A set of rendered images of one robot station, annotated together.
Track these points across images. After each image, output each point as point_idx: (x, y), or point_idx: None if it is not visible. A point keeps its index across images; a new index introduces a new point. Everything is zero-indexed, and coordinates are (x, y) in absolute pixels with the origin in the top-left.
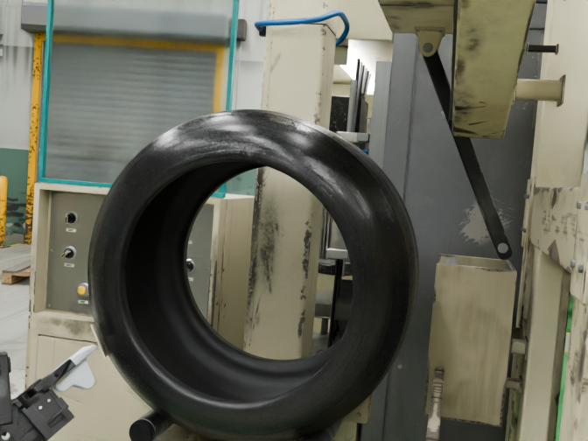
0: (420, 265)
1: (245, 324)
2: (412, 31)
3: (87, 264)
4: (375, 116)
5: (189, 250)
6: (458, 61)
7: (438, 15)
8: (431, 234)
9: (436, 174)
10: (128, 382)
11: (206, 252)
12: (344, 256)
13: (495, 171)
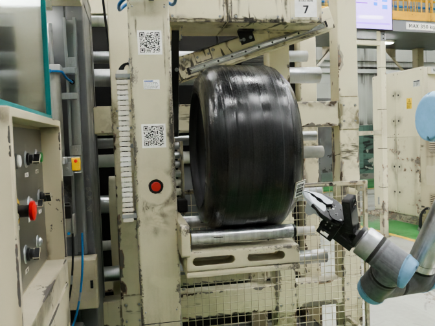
0: (91, 157)
1: (175, 198)
2: (172, 24)
3: (296, 149)
4: (77, 57)
5: (37, 180)
6: (248, 57)
7: (205, 28)
8: (90, 137)
9: (89, 99)
10: (290, 209)
11: (41, 178)
12: (66, 161)
13: (91, 97)
